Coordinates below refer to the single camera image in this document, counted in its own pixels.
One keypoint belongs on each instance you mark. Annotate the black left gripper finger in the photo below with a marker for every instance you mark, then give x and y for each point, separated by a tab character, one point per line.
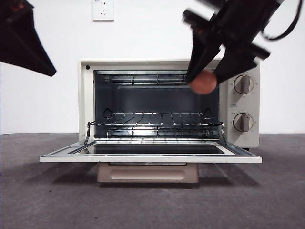
26	45

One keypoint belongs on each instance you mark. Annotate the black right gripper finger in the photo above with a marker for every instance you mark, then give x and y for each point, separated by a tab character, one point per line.
236	64
202	55

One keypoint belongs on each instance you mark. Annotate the brown egg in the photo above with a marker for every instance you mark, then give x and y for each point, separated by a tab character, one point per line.
204	84

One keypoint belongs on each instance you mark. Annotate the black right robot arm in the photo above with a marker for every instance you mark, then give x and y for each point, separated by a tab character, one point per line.
245	16

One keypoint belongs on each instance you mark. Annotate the large cream oven knob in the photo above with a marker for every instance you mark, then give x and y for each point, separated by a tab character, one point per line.
243	84

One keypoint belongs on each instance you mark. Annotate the cream Toshiba toaster oven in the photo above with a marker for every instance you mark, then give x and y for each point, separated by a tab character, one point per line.
250	105

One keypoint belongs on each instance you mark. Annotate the small cream oven knob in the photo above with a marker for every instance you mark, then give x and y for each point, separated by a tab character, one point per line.
243	122

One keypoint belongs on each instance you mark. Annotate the white wall socket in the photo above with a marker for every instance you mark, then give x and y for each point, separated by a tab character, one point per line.
103	10

